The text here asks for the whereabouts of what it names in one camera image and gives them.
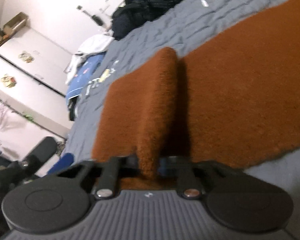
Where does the rust orange knit garment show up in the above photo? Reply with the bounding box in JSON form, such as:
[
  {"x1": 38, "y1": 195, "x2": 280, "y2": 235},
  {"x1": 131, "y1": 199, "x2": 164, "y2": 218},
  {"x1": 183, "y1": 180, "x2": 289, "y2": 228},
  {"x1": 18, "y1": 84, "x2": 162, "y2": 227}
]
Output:
[{"x1": 91, "y1": 0, "x2": 300, "y2": 187}]

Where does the blue printed garment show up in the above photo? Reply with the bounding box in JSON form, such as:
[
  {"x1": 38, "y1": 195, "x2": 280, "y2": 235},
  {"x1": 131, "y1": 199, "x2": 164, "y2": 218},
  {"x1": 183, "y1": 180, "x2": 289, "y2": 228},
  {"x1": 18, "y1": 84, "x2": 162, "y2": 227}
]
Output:
[{"x1": 65, "y1": 51, "x2": 107, "y2": 104}]

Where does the white crumpled garment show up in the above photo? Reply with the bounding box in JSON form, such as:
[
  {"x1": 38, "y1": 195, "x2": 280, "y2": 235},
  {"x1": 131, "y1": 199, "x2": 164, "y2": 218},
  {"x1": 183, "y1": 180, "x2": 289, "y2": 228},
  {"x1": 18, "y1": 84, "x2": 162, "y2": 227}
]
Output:
[{"x1": 65, "y1": 32, "x2": 114, "y2": 85}]

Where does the white wardrobe with stickers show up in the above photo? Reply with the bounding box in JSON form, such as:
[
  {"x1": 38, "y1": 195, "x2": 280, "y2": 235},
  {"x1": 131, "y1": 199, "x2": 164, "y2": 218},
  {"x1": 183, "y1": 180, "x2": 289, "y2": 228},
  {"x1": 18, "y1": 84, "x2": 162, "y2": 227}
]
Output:
[{"x1": 0, "y1": 27, "x2": 71, "y2": 128}]

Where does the grey printed bed quilt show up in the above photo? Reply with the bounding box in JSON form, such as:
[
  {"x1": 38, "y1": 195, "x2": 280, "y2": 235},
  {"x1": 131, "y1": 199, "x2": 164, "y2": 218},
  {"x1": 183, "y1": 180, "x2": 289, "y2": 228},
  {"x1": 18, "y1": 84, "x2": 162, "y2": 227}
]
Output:
[{"x1": 66, "y1": 0, "x2": 300, "y2": 237}]

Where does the dark navy dotted garment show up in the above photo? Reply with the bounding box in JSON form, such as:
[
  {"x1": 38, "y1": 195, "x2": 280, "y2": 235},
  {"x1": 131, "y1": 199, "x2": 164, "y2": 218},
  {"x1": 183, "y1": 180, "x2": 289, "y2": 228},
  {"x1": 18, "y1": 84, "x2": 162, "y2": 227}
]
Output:
[{"x1": 111, "y1": 0, "x2": 183, "y2": 41}]

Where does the cardboard box on wardrobe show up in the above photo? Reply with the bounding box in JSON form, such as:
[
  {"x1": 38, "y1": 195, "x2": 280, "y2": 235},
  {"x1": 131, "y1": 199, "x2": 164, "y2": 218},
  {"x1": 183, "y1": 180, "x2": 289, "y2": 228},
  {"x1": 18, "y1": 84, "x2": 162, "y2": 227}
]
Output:
[{"x1": 3, "y1": 12, "x2": 29, "y2": 35}]

